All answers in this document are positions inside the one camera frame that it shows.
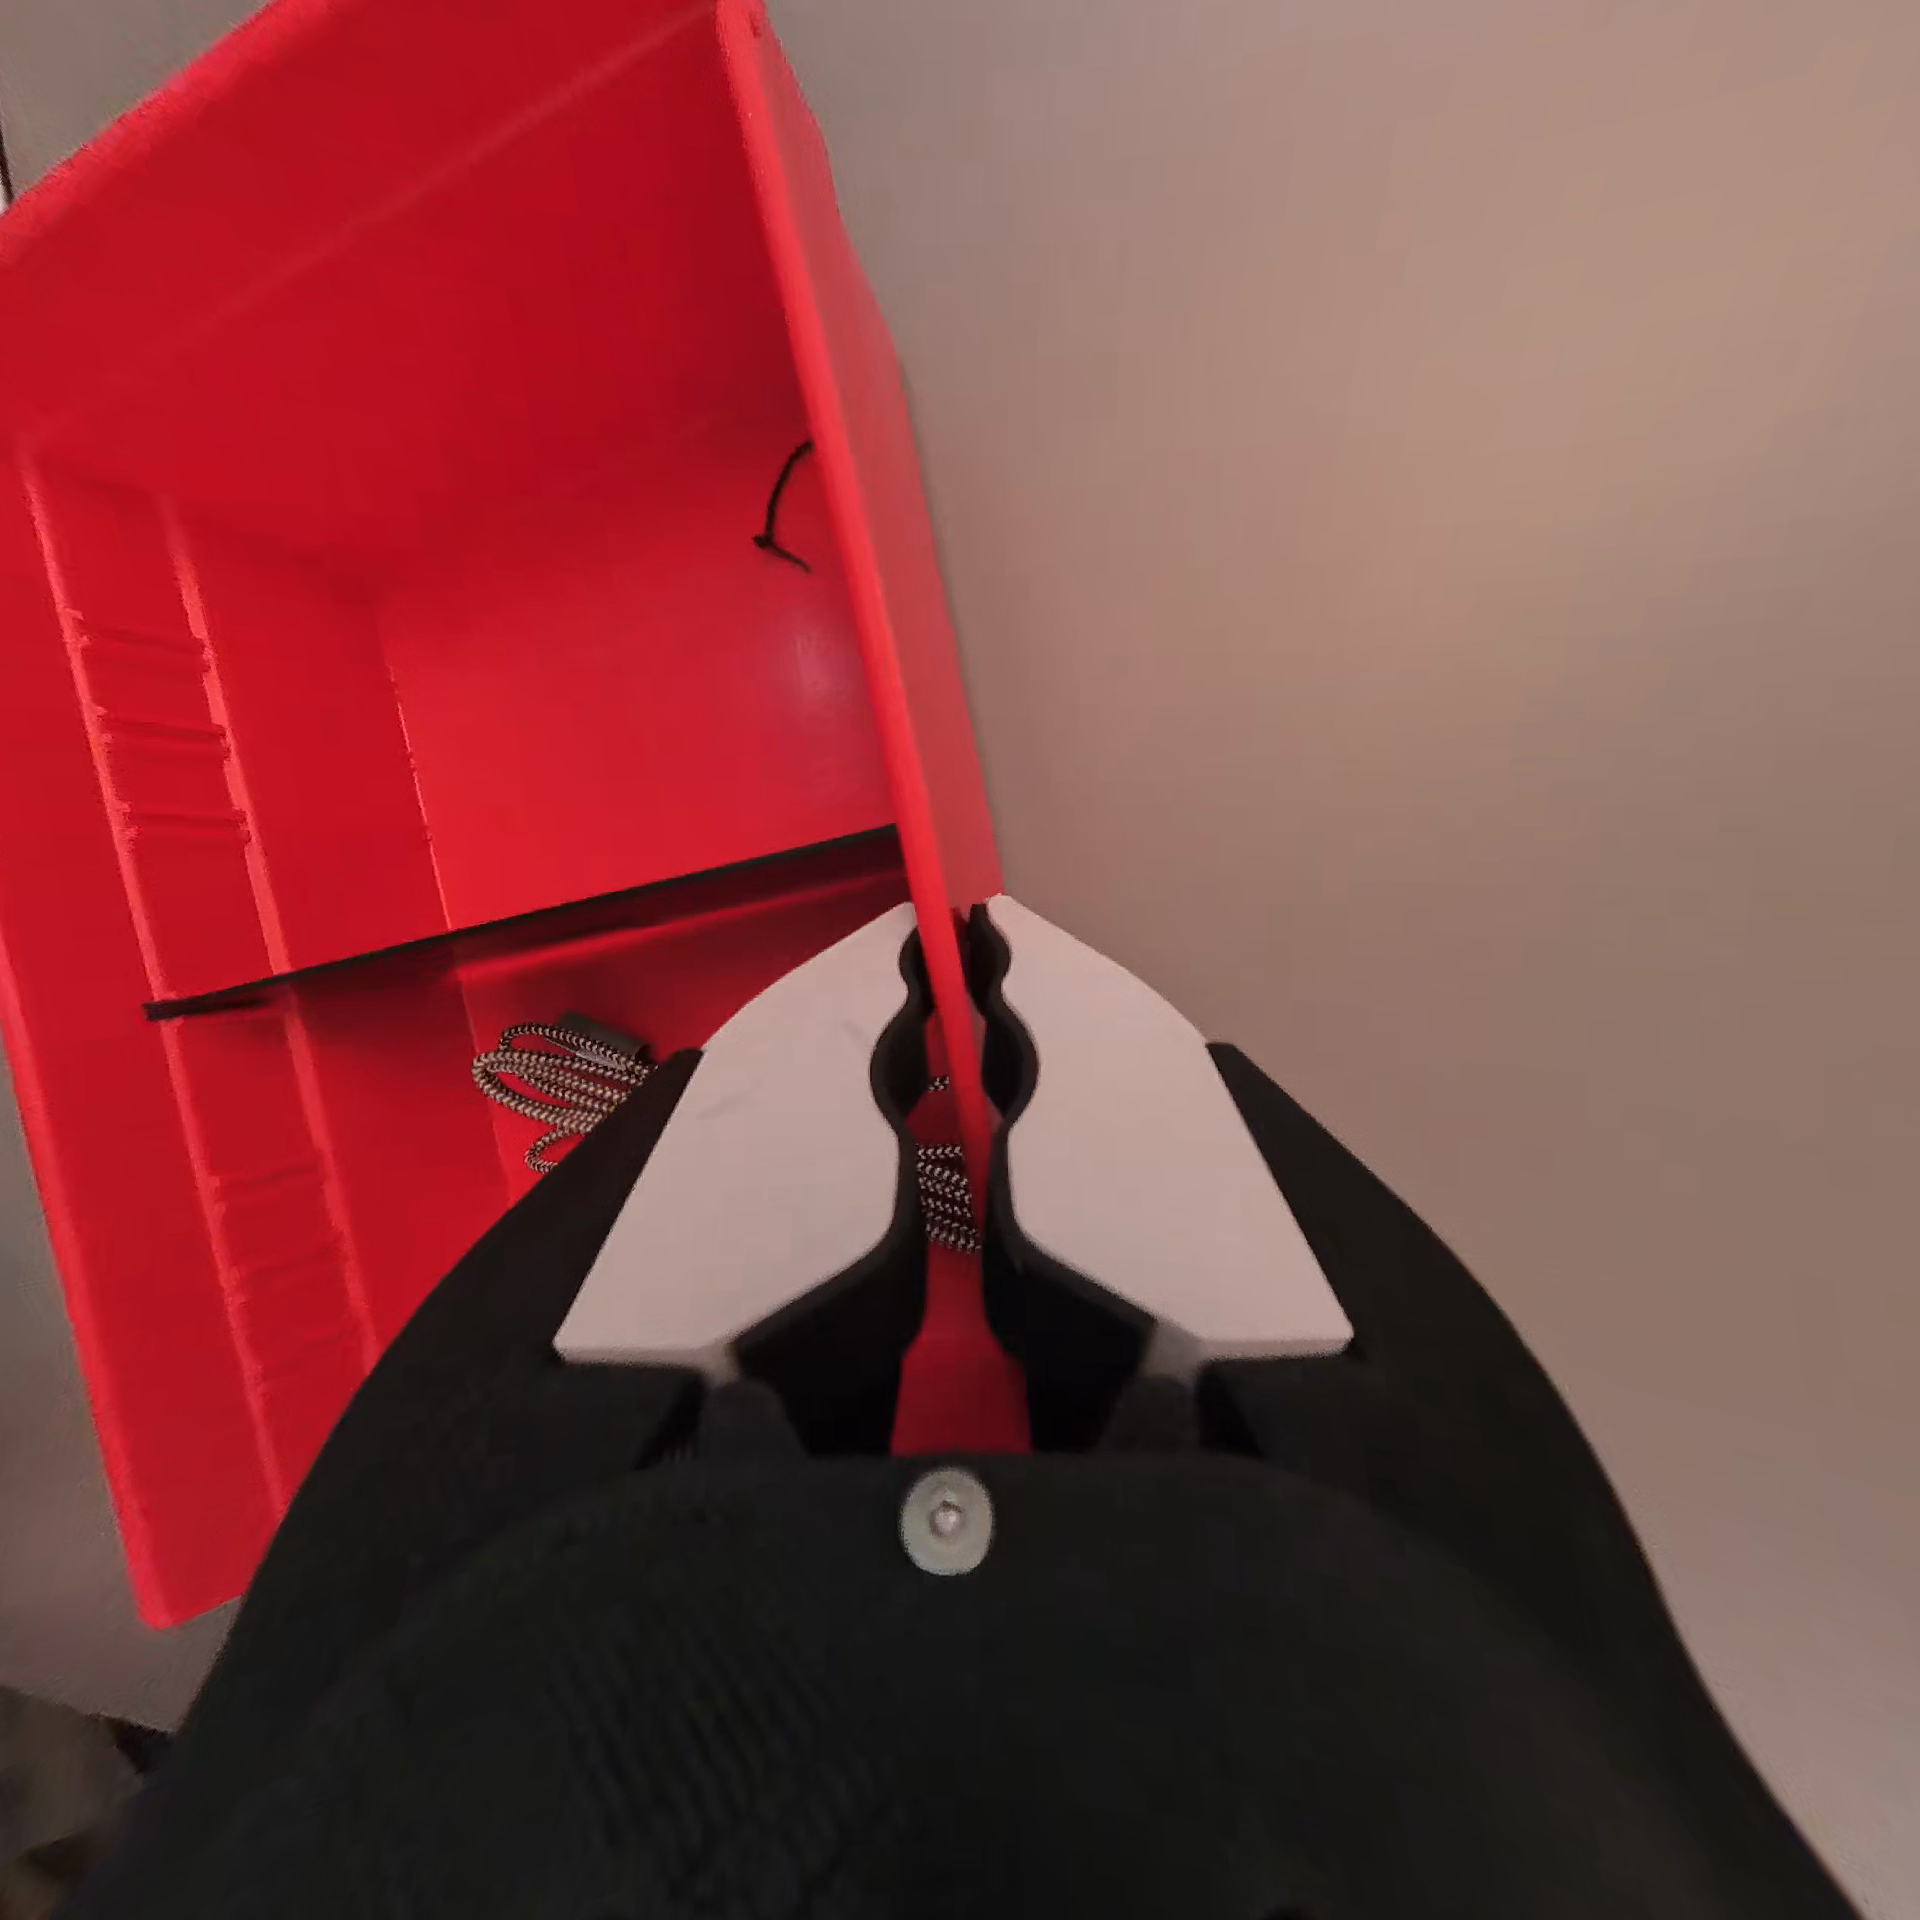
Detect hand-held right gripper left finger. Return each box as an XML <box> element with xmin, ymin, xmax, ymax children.
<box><xmin>552</xmin><ymin>901</ymin><xmax>925</xmax><ymax>1375</ymax></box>

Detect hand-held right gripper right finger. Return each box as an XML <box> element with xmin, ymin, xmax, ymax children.
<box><xmin>967</xmin><ymin>894</ymin><xmax>1353</xmax><ymax>1370</ymax></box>

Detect black white braided usb-c cable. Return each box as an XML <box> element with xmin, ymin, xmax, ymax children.
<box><xmin>471</xmin><ymin>1020</ymin><xmax>983</xmax><ymax>1252</ymax></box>

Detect red plastic bin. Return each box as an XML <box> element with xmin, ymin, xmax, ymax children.
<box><xmin>0</xmin><ymin>0</ymin><xmax>1040</xmax><ymax>1635</ymax></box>

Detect black twist tie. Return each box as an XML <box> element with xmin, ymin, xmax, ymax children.
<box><xmin>754</xmin><ymin>440</ymin><xmax>821</xmax><ymax>575</ymax></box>

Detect person's olive green shirt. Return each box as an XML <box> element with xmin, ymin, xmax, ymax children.
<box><xmin>0</xmin><ymin>1679</ymin><xmax>171</xmax><ymax>1920</ymax></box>

